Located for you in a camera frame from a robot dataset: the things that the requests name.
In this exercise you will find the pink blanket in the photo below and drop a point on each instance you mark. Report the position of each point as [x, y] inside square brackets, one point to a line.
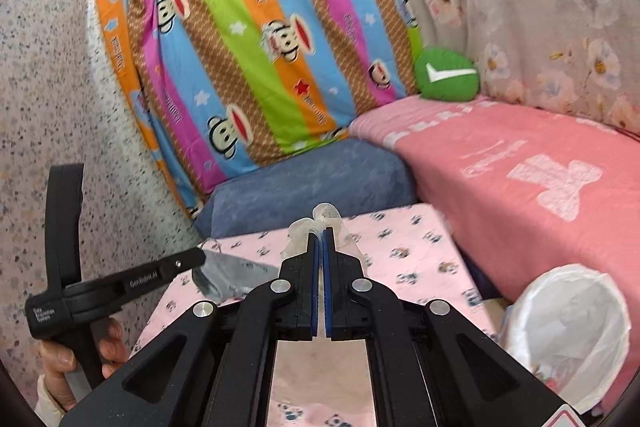
[500, 187]

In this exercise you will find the grey foil wrapper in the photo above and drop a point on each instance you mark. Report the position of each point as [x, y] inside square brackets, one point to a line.
[230, 276]

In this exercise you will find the blue cushion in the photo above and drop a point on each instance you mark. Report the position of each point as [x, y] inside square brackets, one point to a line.
[300, 187]

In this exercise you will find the floral bed sheet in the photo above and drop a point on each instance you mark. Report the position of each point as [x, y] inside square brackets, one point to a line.
[540, 7]

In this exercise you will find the bin with white bag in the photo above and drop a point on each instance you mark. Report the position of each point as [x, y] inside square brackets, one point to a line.
[565, 332]

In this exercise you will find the green pillow with white tick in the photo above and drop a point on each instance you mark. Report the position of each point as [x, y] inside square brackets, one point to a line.
[445, 90]

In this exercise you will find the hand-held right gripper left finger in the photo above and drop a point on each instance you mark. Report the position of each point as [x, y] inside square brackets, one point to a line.
[312, 287]

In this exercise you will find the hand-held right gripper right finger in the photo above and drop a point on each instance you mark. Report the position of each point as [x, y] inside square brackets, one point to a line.
[330, 287]

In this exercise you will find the clear plastic wrap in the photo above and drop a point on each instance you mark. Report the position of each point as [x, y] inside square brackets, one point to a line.
[327, 213]

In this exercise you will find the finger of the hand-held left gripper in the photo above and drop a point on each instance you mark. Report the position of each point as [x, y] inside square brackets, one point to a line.
[165, 271]

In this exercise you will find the striped monkey-print mattress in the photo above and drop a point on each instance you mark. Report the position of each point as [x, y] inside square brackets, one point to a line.
[260, 32]

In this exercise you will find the pink panda-print cloth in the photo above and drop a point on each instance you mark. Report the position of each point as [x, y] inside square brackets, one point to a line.
[415, 257]

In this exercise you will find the person's left hand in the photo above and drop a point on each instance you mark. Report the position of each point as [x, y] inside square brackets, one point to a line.
[112, 347]

